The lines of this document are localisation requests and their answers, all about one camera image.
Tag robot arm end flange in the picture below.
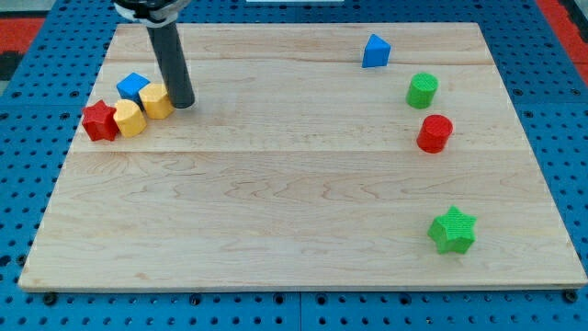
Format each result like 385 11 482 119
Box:
113 0 191 29

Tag blue triangle block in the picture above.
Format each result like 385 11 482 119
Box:
362 34 391 68

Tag yellow hexagon block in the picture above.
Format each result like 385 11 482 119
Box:
139 83 175 120

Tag light wooden board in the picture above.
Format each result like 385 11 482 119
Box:
18 23 587 293

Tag red cylinder block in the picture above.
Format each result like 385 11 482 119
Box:
416 114 453 154

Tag green cylinder block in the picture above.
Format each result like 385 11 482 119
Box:
405 72 439 109

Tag green star block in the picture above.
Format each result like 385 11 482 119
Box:
427 205 477 254

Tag yellow heart block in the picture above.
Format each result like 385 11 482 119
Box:
113 99 147 138

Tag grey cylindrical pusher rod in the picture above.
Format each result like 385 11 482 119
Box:
147 22 196 108

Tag blue cube block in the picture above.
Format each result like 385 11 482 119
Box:
116 73 151 107

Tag red star block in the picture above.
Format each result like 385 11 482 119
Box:
82 99 119 141

